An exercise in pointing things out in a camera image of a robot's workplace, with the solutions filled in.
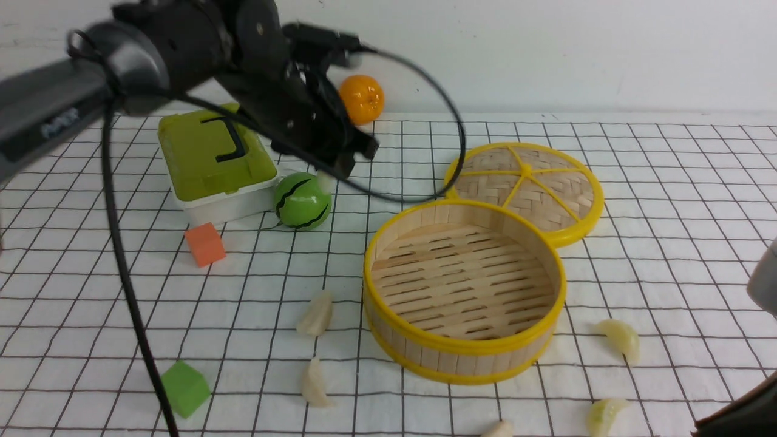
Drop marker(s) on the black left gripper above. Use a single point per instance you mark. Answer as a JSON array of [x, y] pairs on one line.
[[299, 110]]

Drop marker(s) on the white dumpling bottom edge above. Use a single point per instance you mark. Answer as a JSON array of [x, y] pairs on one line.
[[500, 429]]

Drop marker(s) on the pale dumpling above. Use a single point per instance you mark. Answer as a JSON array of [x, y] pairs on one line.
[[622, 337]]

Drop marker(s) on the greenish dumpling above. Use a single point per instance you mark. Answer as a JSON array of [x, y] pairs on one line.
[[602, 415], [325, 182]]

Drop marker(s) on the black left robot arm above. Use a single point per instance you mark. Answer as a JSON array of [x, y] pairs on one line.
[[151, 52]]

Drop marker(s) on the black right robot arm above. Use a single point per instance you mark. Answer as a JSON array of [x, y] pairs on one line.
[[754, 414]]

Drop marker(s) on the bamboo steamer tray yellow rim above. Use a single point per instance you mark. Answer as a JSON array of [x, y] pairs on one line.
[[462, 292]]

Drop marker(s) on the bamboo steamer lid yellow rim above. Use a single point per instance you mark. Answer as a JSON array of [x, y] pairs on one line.
[[553, 191]]

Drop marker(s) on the orange toy fruit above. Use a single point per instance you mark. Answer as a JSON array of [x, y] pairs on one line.
[[363, 98]]

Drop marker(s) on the green toy watermelon ball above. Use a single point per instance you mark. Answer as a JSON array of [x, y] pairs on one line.
[[300, 203]]

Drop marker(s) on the green lidded white box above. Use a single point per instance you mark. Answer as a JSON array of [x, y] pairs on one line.
[[219, 170]]

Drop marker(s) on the orange foam cube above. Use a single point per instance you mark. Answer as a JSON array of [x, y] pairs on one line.
[[205, 244]]

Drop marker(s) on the white black-grid tablecloth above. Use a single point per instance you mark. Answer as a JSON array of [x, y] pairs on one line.
[[689, 210]]

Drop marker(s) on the green foam cube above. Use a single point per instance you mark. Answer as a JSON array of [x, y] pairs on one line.
[[186, 388]]

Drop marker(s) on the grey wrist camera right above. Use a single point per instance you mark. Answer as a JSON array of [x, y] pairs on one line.
[[762, 284]]

